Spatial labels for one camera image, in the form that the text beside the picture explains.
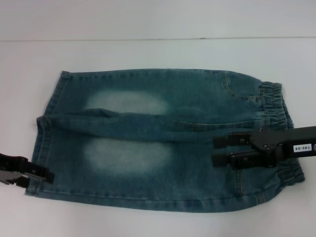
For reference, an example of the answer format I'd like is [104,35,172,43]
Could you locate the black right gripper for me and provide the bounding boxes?
[211,125,316,170]

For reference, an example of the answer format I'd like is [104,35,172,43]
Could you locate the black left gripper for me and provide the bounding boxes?
[0,152,55,190]

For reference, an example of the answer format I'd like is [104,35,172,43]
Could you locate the blue denim shorts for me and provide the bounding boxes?
[24,70,306,213]

